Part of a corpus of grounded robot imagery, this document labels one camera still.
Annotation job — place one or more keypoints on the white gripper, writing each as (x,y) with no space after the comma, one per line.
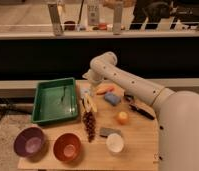
(89,77)

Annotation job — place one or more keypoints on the yellow banana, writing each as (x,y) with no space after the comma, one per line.
(89,104)

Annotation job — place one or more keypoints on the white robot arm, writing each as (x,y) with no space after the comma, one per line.
(177,112)

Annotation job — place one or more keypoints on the dark red background bowl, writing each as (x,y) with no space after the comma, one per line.
(69,25)

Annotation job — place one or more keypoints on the orange-red bowl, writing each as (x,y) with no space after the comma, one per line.
(67,147)

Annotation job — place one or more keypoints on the purple bowl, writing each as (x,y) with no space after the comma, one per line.
(29,142)

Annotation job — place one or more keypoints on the light blue cloth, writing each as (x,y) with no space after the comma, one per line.
(84,91)

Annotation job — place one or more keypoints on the orange carrot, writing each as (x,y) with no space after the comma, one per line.
(105,89)

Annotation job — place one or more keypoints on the blue sponge block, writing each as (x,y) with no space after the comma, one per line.
(112,98)

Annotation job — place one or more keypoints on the green plastic tray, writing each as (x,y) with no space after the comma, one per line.
(55,101)

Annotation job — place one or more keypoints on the small dark can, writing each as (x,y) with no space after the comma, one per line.
(128,98)

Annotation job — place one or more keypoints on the dark red grape bunch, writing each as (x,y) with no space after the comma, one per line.
(90,125)

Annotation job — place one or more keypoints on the orange fruit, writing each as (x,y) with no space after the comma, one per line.
(122,118)

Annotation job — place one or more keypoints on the grey rectangular block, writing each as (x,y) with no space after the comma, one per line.
(105,132)

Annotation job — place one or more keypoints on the wooden board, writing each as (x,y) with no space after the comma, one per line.
(140,143)

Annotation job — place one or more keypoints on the white cup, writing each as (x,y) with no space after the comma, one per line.
(115,143)

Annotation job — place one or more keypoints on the person in background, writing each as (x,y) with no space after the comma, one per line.
(185,11)

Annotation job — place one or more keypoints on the black handled knife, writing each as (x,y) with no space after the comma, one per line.
(142,112)

